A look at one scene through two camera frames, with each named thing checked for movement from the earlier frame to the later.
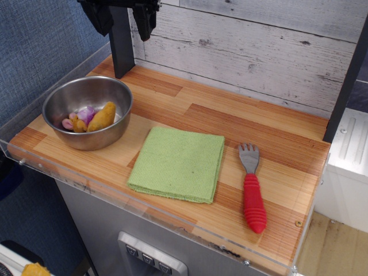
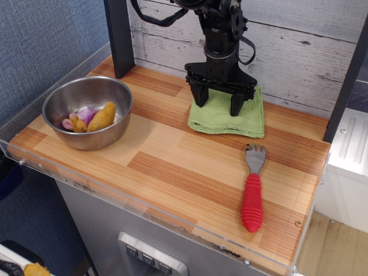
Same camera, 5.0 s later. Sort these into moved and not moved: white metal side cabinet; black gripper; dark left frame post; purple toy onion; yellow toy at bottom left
Moved: black gripper
Not moved: dark left frame post; white metal side cabinet; purple toy onion; yellow toy at bottom left
